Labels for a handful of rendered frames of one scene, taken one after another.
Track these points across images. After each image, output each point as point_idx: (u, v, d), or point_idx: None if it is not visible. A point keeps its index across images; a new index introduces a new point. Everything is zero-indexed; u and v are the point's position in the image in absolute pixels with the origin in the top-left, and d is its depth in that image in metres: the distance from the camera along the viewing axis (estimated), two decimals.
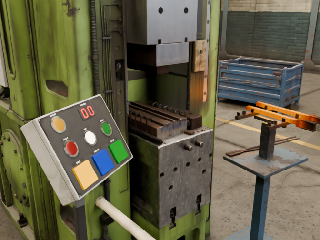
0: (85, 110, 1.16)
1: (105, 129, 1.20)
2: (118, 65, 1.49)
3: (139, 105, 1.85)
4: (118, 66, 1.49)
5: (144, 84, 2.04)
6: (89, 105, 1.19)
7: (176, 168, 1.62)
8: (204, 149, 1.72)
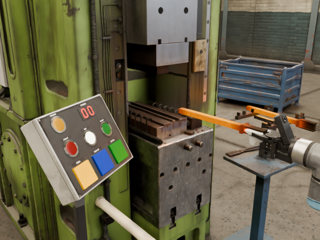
0: (85, 110, 1.16)
1: (105, 129, 1.20)
2: (118, 65, 1.49)
3: (139, 105, 1.85)
4: (118, 66, 1.49)
5: (144, 84, 2.04)
6: (89, 105, 1.19)
7: (176, 168, 1.62)
8: (204, 149, 1.72)
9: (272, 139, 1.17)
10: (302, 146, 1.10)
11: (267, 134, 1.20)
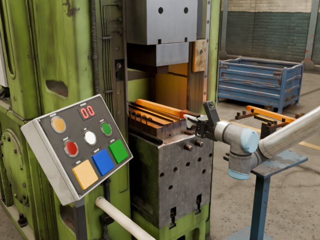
0: (85, 110, 1.16)
1: (105, 129, 1.20)
2: (118, 65, 1.49)
3: (139, 105, 1.85)
4: (118, 66, 1.49)
5: (144, 84, 2.04)
6: (89, 105, 1.19)
7: (176, 168, 1.62)
8: (204, 149, 1.72)
9: (201, 121, 1.43)
10: (222, 126, 1.35)
11: (199, 118, 1.46)
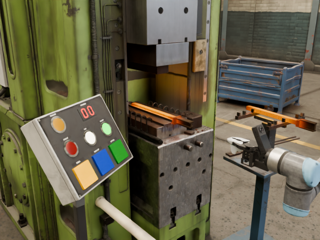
0: (85, 110, 1.16)
1: (105, 129, 1.20)
2: (118, 65, 1.49)
3: None
4: (118, 66, 1.49)
5: (144, 84, 2.04)
6: (89, 105, 1.19)
7: (176, 168, 1.62)
8: (204, 149, 1.72)
9: (250, 148, 1.25)
10: (276, 155, 1.18)
11: (246, 144, 1.28)
